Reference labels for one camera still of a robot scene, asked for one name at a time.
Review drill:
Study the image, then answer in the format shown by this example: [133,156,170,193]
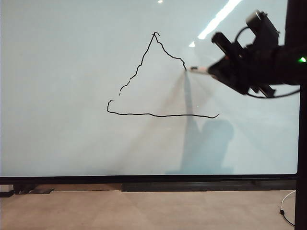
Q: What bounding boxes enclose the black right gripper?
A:
[208,32,276,98]

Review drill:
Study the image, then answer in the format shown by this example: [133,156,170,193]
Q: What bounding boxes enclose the white whiteboard marker pen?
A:
[189,66,210,74]

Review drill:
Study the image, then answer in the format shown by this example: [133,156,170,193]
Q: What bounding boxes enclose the black whiteboard stand foot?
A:
[0,184,55,198]

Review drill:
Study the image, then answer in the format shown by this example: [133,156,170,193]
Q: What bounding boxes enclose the black floor strip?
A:
[121,181,297,193]

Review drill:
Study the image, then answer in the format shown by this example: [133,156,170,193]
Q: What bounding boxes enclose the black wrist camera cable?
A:
[235,25,255,44]

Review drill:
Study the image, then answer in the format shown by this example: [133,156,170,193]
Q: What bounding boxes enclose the black looping arm cable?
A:
[247,85,301,99]

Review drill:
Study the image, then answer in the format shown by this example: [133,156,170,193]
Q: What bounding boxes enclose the black vertical stand post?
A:
[294,83,307,230]

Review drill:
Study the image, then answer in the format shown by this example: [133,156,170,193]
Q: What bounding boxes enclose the thin white cable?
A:
[279,190,296,209]

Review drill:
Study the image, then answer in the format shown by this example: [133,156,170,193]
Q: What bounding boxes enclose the white glass whiteboard black frame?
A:
[0,0,303,185]

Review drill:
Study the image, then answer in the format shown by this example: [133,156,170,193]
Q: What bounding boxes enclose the thin black cable with plug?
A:
[278,208,295,226]

